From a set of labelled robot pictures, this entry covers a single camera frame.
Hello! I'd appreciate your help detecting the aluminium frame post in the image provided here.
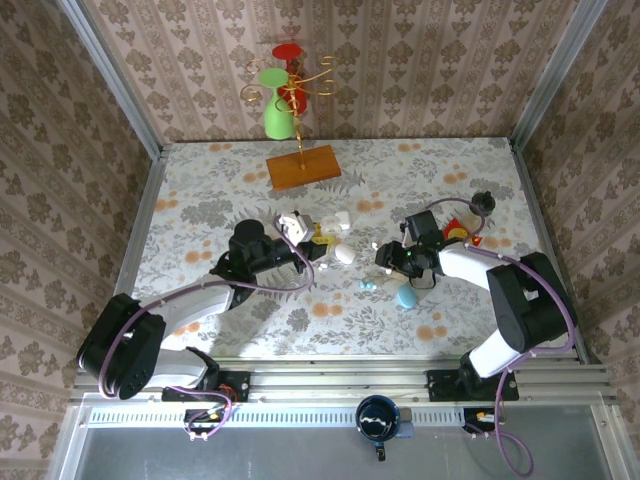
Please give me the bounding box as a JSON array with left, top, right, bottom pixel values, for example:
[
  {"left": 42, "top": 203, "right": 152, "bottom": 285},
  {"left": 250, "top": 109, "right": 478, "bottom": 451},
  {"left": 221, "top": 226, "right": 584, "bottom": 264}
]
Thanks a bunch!
[
  {"left": 55, "top": 0, "right": 165, "bottom": 160},
  {"left": 508, "top": 0, "right": 610, "bottom": 151}
]

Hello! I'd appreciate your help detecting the thin black wire loop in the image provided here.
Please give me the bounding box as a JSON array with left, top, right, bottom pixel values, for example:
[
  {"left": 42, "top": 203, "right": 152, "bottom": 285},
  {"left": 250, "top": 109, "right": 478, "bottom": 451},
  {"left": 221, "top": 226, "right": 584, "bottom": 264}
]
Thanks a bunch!
[{"left": 407, "top": 267, "right": 437, "bottom": 292}]

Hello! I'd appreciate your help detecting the aluminium table side rail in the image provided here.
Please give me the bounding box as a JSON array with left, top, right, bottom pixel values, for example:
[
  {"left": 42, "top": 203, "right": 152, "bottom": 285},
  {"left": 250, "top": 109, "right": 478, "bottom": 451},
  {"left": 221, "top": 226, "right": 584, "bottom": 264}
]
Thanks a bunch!
[
  {"left": 508, "top": 139, "right": 594, "bottom": 365},
  {"left": 94, "top": 143, "right": 169, "bottom": 366}
]

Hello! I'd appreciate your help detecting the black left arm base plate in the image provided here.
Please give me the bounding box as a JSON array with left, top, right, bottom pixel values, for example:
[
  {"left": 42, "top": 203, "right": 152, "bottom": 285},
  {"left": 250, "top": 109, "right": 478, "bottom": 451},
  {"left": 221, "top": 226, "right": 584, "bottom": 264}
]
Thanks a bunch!
[{"left": 161, "top": 370, "right": 251, "bottom": 404}]

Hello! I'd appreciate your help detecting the white square earbud case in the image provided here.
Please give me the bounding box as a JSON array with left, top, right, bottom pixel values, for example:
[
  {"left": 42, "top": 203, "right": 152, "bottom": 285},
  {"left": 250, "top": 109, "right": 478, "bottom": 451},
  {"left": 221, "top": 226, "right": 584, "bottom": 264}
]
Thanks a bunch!
[{"left": 318, "top": 210, "right": 352, "bottom": 237}]

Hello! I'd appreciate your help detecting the green plastic wine glass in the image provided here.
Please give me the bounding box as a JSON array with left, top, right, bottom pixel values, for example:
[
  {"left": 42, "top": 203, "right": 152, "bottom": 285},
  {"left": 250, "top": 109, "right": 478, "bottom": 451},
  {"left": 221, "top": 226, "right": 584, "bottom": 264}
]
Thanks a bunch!
[{"left": 257, "top": 67, "right": 294, "bottom": 142}]

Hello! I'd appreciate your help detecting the dark blue mug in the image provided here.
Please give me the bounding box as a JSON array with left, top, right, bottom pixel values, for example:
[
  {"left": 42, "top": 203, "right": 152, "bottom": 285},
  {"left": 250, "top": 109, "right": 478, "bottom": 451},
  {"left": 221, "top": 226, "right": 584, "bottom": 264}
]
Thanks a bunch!
[{"left": 355, "top": 394, "right": 402, "bottom": 462}]

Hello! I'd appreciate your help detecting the red plastic wine glass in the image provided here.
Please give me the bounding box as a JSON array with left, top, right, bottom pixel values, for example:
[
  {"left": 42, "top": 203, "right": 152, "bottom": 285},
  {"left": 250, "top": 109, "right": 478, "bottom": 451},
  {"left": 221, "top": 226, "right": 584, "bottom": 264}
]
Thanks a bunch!
[{"left": 272, "top": 43, "right": 309, "bottom": 114}]

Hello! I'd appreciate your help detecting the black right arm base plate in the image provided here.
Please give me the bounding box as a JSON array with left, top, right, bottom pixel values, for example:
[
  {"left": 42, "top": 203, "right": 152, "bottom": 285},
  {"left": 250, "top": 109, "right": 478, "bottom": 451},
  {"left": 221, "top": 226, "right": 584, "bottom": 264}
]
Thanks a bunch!
[{"left": 425, "top": 368, "right": 520, "bottom": 403}]

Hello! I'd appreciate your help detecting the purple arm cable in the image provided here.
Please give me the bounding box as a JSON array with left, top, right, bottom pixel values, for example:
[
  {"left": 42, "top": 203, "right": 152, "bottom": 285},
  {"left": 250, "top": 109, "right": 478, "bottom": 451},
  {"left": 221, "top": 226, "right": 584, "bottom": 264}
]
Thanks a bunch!
[
  {"left": 427, "top": 197, "right": 576, "bottom": 477},
  {"left": 98, "top": 219, "right": 316, "bottom": 443}
]

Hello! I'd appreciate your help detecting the small black cup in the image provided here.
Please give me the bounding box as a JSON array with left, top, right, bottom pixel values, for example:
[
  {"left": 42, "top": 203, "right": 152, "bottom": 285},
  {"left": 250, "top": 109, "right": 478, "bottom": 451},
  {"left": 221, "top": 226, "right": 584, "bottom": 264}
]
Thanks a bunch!
[{"left": 462, "top": 191, "right": 497, "bottom": 236}]

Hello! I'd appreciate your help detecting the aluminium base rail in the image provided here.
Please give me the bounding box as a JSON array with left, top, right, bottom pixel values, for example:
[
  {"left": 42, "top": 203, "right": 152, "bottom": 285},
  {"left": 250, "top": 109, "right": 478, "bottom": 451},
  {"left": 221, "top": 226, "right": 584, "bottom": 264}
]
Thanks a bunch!
[{"left": 69, "top": 355, "right": 617, "bottom": 404}]

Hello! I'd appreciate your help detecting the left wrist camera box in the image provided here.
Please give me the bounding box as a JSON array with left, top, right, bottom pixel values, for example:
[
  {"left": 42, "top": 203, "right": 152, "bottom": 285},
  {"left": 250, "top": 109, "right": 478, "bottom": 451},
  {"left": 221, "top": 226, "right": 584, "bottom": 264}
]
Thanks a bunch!
[{"left": 276, "top": 211, "right": 315, "bottom": 247}]

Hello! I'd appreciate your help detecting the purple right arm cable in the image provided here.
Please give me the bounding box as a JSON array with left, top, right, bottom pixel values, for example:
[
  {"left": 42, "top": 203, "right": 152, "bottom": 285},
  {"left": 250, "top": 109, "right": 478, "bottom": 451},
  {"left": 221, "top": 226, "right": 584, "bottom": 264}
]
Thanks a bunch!
[{"left": 427, "top": 197, "right": 576, "bottom": 477}]

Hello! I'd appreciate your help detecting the small grey box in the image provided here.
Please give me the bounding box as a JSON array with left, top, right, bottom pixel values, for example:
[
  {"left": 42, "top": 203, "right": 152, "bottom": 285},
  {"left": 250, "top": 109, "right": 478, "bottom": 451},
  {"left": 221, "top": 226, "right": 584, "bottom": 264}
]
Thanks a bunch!
[{"left": 398, "top": 407, "right": 417, "bottom": 440}]

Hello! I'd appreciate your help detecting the gold wire rack wooden base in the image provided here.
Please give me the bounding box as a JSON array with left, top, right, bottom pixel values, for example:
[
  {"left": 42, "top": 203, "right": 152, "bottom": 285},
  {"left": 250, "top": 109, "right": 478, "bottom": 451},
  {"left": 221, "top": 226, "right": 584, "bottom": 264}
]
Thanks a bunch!
[{"left": 240, "top": 55, "right": 343, "bottom": 192}]

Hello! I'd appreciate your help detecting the perforated metal cable duct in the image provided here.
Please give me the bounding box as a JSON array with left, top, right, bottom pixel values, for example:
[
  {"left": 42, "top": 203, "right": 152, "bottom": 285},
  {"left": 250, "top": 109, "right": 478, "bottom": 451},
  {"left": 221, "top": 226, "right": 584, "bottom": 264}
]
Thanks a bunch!
[{"left": 83, "top": 405, "right": 467, "bottom": 427}]

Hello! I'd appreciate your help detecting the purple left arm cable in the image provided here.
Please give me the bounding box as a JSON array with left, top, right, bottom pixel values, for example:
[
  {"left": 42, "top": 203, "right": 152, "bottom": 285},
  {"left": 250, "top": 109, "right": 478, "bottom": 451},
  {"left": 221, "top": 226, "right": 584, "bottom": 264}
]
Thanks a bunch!
[{"left": 98, "top": 219, "right": 316, "bottom": 443}]

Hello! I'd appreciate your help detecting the black cable connector block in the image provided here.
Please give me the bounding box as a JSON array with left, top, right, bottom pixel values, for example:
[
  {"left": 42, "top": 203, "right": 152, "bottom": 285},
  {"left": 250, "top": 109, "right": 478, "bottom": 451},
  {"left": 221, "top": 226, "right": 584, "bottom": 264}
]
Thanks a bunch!
[
  {"left": 183, "top": 407, "right": 232, "bottom": 443},
  {"left": 462, "top": 407, "right": 507, "bottom": 441}
]

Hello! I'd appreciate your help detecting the red snack packet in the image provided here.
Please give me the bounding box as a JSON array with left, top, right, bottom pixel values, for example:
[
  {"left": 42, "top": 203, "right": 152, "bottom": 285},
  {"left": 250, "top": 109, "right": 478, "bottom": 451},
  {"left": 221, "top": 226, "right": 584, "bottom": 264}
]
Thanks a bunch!
[{"left": 443, "top": 216, "right": 485, "bottom": 250}]

